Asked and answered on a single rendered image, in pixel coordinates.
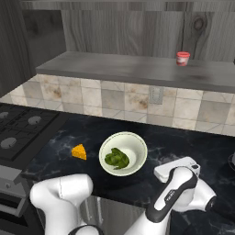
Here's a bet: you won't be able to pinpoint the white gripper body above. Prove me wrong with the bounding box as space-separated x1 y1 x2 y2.
153 156 197 184

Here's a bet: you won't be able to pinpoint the black gas hob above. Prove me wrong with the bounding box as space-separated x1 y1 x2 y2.
0 102 71 163

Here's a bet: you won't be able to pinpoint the green salad leaves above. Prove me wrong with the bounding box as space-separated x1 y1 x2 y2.
104 147 130 171

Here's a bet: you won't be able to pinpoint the yellow cheese wedge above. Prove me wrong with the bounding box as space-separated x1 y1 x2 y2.
71 143 88 162

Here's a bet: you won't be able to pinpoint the dark wooden tall cupboard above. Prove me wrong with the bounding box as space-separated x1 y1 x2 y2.
0 0 67 99

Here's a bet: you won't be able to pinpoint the red and white cup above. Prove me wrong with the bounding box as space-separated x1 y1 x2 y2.
175 50 191 67

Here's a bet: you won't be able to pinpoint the steel under-counter cupboard door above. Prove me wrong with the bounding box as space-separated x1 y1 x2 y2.
80 196 145 235

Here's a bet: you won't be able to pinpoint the white salad bowl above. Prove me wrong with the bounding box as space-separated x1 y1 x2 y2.
98 130 149 177

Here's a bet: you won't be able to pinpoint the grey wall socket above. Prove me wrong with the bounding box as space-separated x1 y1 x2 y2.
148 85 164 106

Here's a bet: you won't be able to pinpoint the dark round object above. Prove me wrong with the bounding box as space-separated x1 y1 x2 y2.
227 152 235 172

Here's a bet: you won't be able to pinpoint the grey wooden wall cupboards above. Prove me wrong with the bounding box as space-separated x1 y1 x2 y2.
60 0 235 63

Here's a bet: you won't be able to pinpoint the grey oven front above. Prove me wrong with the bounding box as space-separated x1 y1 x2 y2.
0 162 38 235

